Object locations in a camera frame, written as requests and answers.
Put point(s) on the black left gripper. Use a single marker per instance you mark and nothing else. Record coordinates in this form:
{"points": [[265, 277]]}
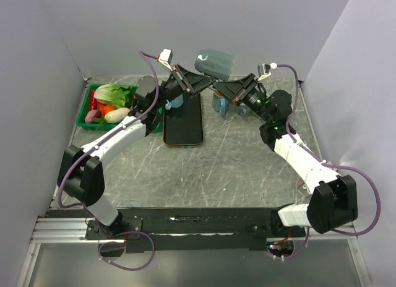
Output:
{"points": [[193, 83]]}

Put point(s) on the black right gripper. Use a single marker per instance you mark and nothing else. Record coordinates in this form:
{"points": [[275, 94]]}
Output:
{"points": [[237, 90]]}

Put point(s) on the blue butterfly mug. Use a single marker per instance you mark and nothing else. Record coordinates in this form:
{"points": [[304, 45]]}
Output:
{"points": [[219, 103]]}

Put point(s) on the lavender blue small mug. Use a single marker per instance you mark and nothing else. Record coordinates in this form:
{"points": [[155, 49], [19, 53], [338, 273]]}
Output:
{"points": [[243, 110]]}

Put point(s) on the light blue faceted mug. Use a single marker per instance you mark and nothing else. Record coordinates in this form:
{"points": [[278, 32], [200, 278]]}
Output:
{"points": [[175, 103]]}

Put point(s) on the dark grey faceted mug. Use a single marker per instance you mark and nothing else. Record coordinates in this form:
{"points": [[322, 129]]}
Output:
{"points": [[215, 63]]}

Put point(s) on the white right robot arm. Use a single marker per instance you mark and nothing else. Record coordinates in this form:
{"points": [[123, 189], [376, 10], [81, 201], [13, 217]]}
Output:
{"points": [[333, 201]]}

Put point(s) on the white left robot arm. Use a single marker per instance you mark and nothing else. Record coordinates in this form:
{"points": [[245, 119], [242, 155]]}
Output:
{"points": [[81, 175]]}

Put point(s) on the black tray gold rim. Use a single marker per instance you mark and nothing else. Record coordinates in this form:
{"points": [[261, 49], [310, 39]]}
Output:
{"points": [[183, 126]]}

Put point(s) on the lettuce head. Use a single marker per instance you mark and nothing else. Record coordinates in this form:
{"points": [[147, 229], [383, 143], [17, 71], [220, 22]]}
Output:
{"points": [[119, 96]]}

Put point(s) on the white radish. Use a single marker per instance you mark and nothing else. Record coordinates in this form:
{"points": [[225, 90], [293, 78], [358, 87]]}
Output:
{"points": [[117, 115]]}

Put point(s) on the orange carrot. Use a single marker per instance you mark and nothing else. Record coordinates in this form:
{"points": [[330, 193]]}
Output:
{"points": [[104, 109]]}

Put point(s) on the red chili pepper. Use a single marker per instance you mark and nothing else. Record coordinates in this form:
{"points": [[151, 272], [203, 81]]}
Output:
{"points": [[93, 102]]}

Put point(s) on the purple onion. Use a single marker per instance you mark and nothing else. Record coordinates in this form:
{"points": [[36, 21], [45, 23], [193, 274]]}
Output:
{"points": [[92, 116]]}

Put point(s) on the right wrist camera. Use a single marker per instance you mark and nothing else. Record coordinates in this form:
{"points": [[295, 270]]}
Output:
{"points": [[265, 70]]}

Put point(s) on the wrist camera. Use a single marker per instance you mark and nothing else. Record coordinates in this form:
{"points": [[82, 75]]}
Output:
{"points": [[165, 58], [265, 70]]}

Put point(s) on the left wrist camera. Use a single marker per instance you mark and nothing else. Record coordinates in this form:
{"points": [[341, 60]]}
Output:
{"points": [[165, 58]]}

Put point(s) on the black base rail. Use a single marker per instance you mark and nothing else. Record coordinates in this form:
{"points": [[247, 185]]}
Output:
{"points": [[181, 229]]}

